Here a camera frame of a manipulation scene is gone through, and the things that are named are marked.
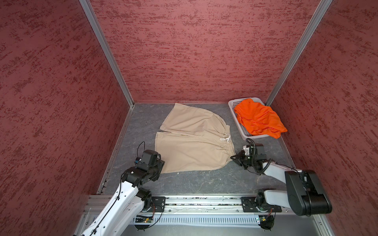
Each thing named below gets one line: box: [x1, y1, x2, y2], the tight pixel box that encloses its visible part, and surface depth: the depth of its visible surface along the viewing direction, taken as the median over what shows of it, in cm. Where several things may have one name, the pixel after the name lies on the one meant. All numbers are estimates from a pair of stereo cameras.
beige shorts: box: [155, 103, 236, 173], surface depth 99 cm
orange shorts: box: [234, 98, 288, 139], surface depth 105 cm
